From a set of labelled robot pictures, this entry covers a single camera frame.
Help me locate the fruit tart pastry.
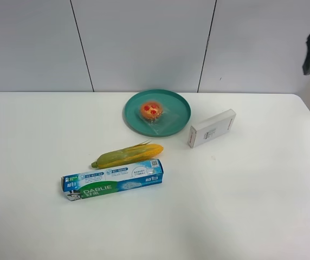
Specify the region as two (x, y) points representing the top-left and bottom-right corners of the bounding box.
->
(136, 100), (179, 136)

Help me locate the white cardboard box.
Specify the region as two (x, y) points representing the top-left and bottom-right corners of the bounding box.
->
(188, 109), (236, 148)

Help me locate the teal round plate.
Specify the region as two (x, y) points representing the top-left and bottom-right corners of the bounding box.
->
(123, 89), (191, 138)

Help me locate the yellow green corn cob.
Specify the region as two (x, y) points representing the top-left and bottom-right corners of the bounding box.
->
(91, 141), (164, 169)

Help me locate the blue green Darlie toothpaste box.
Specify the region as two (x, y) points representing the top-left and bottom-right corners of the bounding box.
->
(61, 159), (164, 201)

